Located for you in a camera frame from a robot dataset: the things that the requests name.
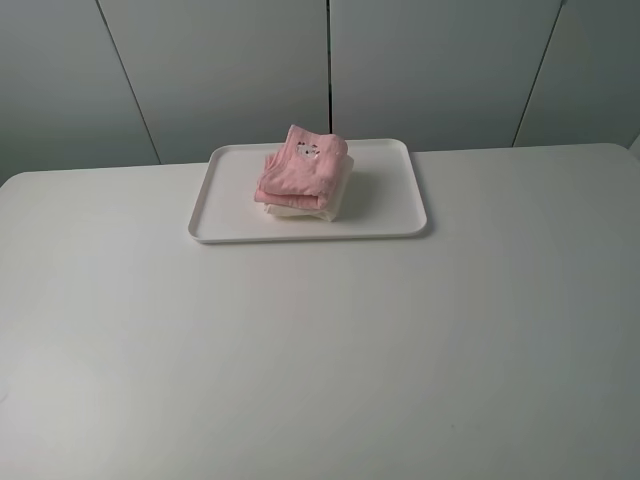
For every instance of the pink towel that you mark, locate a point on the pink towel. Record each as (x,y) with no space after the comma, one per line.
(305,171)

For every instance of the white rectangular plastic tray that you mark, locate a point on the white rectangular plastic tray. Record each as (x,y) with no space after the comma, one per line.
(382,198)

